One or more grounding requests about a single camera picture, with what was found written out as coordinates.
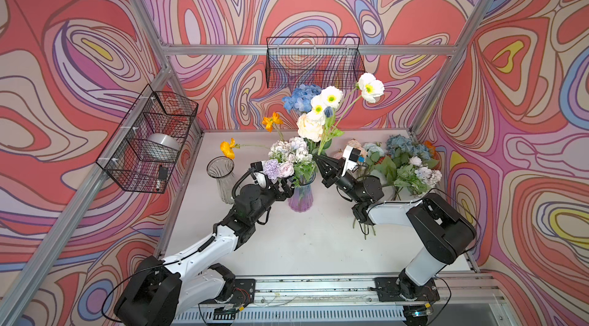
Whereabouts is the blue purple glass vase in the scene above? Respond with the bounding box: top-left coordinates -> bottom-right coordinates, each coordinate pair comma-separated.
288,174 -> 316,213

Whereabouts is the white purple mixed bouquet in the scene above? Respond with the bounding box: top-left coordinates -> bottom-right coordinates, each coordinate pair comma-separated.
262,137 -> 315,186

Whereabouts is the cream rose flower stem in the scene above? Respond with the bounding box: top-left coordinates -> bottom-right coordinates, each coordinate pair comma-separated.
297,113 -> 327,142

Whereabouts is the clear ribbed glass vase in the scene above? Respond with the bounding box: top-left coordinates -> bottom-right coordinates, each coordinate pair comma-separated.
206,156 -> 236,204

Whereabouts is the orange poppy flower stem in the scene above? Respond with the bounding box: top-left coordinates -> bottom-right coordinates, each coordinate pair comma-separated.
219,112 -> 285,160

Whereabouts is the white yellow-centred poppy stem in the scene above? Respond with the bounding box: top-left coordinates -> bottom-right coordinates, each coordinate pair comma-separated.
308,72 -> 385,154

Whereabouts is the blue hydrangea flower stem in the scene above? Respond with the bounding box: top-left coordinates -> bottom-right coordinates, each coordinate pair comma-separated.
282,85 -> 322,114

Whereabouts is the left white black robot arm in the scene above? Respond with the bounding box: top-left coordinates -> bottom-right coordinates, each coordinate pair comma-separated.
114,180 -> 294,325

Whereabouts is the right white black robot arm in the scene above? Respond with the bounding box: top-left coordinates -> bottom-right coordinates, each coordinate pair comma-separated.
313,155 -> 476,299

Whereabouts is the pink rose flower stem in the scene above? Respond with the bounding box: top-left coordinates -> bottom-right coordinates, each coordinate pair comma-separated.
339,139 -> 371,239

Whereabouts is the teal white bouquet right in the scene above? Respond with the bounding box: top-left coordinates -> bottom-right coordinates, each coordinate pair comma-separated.
362,134 -> 443,197

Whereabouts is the small black device in basket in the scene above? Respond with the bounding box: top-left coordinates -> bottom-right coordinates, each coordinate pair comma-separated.
157,165 -> 169,182

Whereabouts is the white tape roll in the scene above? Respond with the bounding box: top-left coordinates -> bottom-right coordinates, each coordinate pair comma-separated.
147,133 -> 180,153

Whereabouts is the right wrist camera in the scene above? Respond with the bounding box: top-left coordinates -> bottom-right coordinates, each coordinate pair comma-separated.
341,146 -> 362,177

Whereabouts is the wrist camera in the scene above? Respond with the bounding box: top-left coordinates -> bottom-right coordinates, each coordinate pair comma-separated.
250,161 -> 268,189
341,146 -> 362,177

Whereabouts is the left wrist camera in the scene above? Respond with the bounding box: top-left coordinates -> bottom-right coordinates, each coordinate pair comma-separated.
250,161 -> 268,189

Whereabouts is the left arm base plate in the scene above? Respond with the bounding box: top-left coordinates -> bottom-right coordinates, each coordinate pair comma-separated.
202,278 -> 256,307

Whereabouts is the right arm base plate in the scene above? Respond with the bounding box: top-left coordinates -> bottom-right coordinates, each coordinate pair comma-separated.
372,275 -> 440,304

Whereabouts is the black wire basket back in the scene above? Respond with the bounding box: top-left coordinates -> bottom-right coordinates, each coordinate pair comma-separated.
265,35 -> 365,91

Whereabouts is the black wire basket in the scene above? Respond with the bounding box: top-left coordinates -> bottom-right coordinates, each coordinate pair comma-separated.
265,35 -> 365,91
96,85 -> 199,194

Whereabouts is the black wire basket left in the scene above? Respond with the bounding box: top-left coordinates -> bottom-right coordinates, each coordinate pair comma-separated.
96,85 -> 199,194

